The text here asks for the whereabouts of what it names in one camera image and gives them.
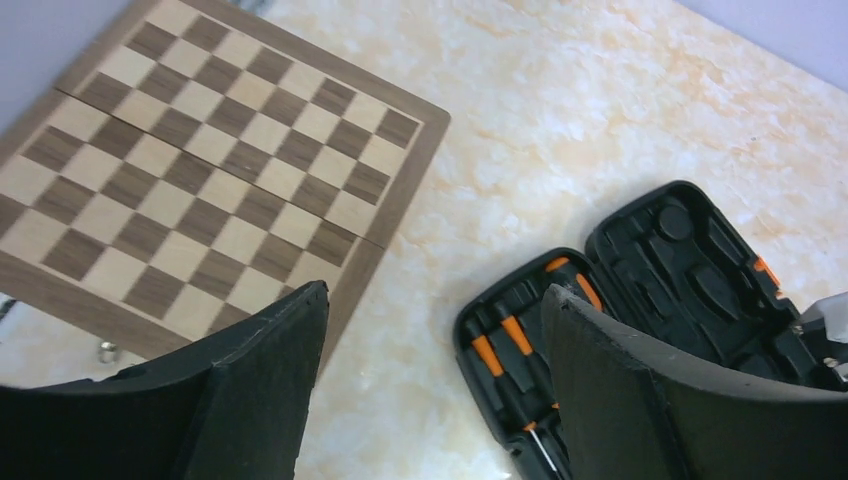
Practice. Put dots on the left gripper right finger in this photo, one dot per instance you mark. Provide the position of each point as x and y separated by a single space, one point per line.
634 407

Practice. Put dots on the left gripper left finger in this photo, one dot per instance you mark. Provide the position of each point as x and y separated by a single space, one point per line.
232 405

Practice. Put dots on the black orange screwdriver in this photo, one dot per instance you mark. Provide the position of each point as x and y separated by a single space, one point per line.
563 271

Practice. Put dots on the black plastic tool case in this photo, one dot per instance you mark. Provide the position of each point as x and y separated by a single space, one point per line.
668 264

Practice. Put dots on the small orange bit driver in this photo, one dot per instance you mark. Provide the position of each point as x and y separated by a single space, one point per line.
506 387

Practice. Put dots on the wooden chessboard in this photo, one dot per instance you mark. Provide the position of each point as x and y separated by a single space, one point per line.
196 163

